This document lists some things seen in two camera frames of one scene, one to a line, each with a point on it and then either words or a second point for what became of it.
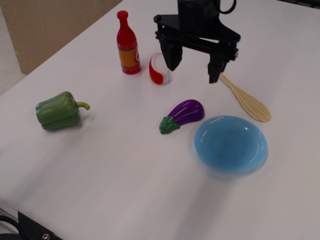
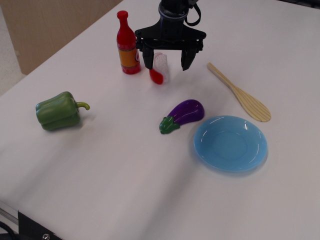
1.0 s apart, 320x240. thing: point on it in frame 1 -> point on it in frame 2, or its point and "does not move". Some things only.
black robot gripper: [198, 25] -> [170, 34]
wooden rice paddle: [255, 109] does not move
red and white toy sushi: [159, 69] does not move
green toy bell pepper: [59, 111] does not move
